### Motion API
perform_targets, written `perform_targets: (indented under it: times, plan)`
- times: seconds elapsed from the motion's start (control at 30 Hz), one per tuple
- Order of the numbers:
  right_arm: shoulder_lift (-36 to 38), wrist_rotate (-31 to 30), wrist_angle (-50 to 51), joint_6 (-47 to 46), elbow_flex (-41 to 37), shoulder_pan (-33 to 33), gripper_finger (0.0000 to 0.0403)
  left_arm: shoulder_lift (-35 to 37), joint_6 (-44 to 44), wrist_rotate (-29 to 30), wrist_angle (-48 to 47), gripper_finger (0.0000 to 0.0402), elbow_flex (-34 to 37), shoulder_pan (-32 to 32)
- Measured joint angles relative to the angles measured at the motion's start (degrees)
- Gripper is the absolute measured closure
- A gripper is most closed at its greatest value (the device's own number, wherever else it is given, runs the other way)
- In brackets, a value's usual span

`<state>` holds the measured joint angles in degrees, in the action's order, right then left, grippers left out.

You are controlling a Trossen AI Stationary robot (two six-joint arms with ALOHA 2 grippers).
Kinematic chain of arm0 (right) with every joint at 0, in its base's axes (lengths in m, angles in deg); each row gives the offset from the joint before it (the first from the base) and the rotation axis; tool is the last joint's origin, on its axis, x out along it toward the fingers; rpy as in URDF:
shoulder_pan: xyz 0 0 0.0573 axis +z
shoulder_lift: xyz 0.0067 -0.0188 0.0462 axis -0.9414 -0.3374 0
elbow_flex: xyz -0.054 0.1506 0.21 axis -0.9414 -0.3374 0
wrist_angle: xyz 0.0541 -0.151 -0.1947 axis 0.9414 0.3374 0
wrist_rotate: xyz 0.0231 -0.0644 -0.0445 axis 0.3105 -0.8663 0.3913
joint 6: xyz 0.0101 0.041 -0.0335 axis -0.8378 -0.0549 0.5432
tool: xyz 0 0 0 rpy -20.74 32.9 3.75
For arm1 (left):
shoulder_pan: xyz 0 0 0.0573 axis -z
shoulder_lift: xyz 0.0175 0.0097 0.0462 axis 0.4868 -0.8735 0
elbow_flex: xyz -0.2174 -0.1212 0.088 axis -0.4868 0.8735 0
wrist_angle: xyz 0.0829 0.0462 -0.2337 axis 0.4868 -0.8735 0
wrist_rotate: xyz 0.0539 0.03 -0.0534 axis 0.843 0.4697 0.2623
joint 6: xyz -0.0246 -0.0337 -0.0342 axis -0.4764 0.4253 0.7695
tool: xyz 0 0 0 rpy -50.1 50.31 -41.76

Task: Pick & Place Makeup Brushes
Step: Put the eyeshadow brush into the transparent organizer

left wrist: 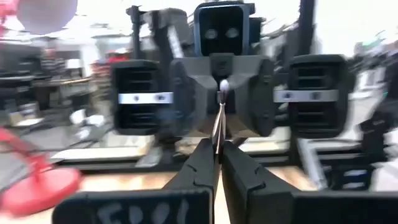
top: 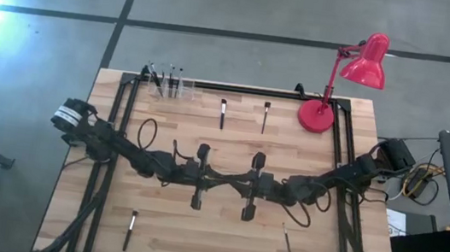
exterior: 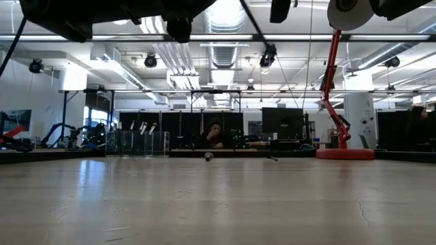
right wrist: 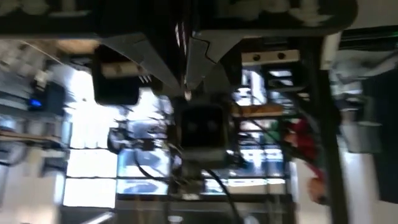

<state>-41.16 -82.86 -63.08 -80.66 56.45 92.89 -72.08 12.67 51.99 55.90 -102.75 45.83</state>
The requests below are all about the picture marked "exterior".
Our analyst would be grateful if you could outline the overhead light bar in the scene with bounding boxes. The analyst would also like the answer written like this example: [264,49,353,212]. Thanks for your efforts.
[0,33,436,43]

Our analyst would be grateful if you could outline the black ceiling spotlight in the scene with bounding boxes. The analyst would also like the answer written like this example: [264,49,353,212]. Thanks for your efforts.
[28,58,44,74]
[143,53,158,69]
[384,56,401,69]

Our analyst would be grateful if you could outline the large black monitor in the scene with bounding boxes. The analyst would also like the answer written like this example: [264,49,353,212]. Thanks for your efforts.
[261,107,305,140]

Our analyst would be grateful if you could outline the black partition panels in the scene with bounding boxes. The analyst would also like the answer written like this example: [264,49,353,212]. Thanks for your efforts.
[118,111,245,150]

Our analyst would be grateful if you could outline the clear acrylic brush organizer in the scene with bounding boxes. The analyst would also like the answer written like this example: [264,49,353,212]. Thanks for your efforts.
[105,131,170,158]

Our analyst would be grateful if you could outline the white building column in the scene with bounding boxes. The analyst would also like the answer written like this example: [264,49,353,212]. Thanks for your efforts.
[343,73,378,150]

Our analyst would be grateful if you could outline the red desk lamp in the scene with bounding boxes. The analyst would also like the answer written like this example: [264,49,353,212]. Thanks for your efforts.
[315,0,375,161]

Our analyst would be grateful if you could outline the red background robot part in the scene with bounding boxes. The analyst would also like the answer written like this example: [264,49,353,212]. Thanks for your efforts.
[0,125,27,141]

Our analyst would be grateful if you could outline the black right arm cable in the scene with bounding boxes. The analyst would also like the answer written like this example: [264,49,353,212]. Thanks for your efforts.
[239,0,270,47]

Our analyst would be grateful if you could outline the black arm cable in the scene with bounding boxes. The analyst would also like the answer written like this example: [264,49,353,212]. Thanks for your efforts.
[0,16,27,78]
[239,0,270,47]

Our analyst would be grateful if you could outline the black hanging overhead camera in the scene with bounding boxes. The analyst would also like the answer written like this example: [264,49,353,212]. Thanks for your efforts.
[258,43,279,69]

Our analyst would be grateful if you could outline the silver ventilation duct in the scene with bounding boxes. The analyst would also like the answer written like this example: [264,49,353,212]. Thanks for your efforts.
[202,0,250,69]

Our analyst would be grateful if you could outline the black metal gantry frame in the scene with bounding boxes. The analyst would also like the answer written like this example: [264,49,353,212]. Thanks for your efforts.
[58,88,323,149]

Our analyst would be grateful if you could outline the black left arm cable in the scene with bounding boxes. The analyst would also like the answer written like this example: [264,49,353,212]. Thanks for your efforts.
[0,16,27,78]

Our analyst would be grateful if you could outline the dark wall screen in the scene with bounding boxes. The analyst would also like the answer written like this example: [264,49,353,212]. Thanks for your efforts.
[0,109,33,133]

